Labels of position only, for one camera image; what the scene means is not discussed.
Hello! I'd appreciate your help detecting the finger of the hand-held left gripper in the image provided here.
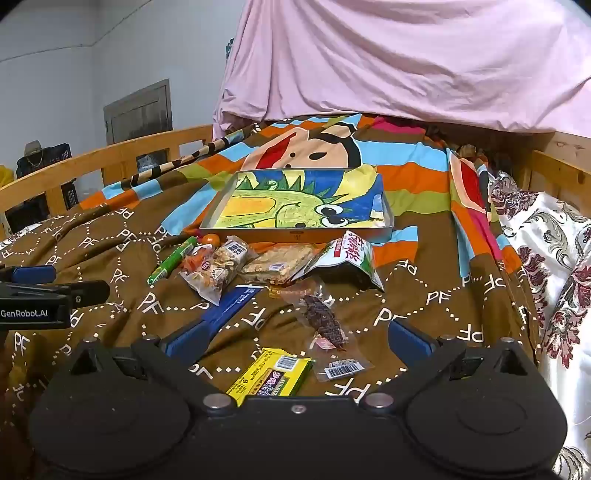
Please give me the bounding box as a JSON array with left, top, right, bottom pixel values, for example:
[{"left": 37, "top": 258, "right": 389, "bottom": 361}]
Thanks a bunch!
[
  {"left": 0, "top": 266, "right": 57, "bottom": 284},
  {"left": 69, "top": 280, "right": 110, "bottom": 306}
]

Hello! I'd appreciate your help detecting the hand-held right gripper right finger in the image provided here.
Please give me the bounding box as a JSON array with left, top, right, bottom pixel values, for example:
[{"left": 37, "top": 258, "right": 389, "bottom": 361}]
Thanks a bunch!
[{"left": 360, "top": 320, "right": 532, "bottom": 410}]

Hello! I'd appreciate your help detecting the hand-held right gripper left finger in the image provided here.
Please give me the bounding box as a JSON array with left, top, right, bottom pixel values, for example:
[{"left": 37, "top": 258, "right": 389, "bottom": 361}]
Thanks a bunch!
[{"left": 69, "top": 320, "right": 236, "bottom": 412}]

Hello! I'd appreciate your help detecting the orange spicy snack packet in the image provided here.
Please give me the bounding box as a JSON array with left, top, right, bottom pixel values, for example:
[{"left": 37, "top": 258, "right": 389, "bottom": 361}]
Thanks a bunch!
[{"left": 179, "top": 246, "right": 217, "bottom": 289}]

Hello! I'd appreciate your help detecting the white green snack packet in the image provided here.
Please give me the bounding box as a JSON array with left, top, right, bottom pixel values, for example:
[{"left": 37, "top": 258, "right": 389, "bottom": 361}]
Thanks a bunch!
[{"left": 302, "top": 230, "right": 386, "bottom": 292}]

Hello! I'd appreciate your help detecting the clear rice cake packet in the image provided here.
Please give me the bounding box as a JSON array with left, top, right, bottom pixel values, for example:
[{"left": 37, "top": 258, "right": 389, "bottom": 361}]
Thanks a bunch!
[{"left": 239, "top": 244, "right": 319, "bottom": 286}]

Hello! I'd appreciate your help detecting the metal tray with dragon drawing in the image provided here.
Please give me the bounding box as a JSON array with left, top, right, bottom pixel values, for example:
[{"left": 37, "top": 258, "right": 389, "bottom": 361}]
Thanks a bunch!
[{"left": 198, "top": 168, "right": 394, "bottom": 244}]

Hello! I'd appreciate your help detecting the long blue snack packet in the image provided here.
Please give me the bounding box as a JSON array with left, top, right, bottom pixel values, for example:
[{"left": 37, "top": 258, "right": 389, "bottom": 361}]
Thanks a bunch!
[{"left": 202, "top": 284, "right": 269, "bottom": 333}]

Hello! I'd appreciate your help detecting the green candy tube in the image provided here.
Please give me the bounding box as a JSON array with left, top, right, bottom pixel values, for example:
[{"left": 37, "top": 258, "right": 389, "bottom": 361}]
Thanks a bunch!
[{"left": 147, "top": 236, "right": 198, "bottom": 285}]

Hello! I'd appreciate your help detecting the clear mixed nut packet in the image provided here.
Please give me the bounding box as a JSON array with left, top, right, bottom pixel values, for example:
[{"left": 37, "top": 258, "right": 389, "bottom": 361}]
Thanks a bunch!
[{"left": 191, "top": 236, "right": 258, "bottom": 306}]

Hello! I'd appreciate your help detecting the clear dried meat packet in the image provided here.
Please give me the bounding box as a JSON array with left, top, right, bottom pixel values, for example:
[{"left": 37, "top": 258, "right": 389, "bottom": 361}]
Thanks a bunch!
[{"left": 281, "top": 288, "right": 375, "bottom": 383}]

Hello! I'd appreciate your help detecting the yellow candy packet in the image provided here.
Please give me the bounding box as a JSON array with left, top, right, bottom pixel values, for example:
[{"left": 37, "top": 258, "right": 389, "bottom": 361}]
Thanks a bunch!
[{"left": 226, "top": 347, "right": 315, "bottom": 408}]

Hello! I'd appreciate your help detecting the small golden snack packet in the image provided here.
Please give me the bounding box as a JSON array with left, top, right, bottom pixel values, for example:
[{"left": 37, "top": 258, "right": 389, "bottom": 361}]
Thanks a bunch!
[{"left": 268, "top": 282, "right": 324, "bottom": 301}]

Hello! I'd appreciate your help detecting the black plastic crate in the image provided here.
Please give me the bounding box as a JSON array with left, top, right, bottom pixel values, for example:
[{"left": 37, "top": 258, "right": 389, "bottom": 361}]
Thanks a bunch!
[{"left": 4, "top": 143, "right": 78, "bottom": 234}]

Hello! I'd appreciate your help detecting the tan black-banded pole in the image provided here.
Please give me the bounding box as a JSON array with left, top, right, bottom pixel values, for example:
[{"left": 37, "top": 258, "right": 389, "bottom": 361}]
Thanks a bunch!
[{"left": 129, "top": 129, "right": 245, "bottom": 185}]

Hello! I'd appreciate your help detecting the white floral quilt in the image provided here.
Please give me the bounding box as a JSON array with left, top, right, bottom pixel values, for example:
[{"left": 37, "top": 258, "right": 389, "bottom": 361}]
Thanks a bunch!
[{"left": 489, "top": 171, "right": 591, "bottom": 480}]

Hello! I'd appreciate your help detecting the grey door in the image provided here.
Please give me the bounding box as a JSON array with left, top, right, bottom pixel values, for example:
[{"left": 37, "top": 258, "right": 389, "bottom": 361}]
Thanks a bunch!
[{"left": 104, "top": 78, "right": 174, "bottom": 148}]

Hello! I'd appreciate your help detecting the knotty wooden bed board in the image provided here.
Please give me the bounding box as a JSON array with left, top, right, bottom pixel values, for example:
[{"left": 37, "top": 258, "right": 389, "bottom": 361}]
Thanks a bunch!
[{"left": 526, "top": 130, "right": 591, "bottom": 204}]

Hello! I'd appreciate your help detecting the pink bed sheet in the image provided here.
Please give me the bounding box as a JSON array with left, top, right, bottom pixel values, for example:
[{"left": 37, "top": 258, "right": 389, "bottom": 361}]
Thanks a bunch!
[{"left": 212, "top": 0, "right": 591, "bottom": 139}]

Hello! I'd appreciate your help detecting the wooden slatted bed rail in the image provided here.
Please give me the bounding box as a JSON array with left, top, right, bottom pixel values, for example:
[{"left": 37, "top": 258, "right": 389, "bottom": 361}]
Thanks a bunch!
[{"left": 0, "top": 124, "right": 215, "bottom": 236}]

